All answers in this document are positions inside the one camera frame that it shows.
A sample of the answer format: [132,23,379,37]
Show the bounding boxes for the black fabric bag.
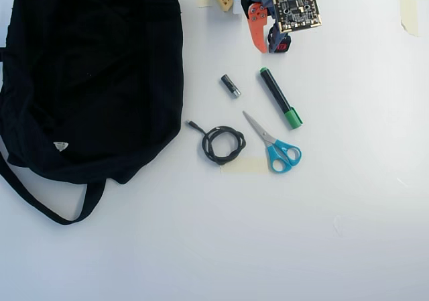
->
[0,0,186,227]

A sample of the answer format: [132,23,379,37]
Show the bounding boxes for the black marker with green cap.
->
[258,66,304,131]

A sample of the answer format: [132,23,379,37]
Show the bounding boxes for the black AA battery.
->
[220,74,243,99]

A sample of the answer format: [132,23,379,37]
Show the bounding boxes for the wide beige masking tape strip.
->
[219,156,269,176]

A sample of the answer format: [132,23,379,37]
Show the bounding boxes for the torn beige masking tape strip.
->
[399,0,421,38]

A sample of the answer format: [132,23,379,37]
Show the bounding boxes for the blue handled scissors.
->
[241,110,303,175]

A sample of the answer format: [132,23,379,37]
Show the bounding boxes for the coiled black USB cable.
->
[185,119,249,167]

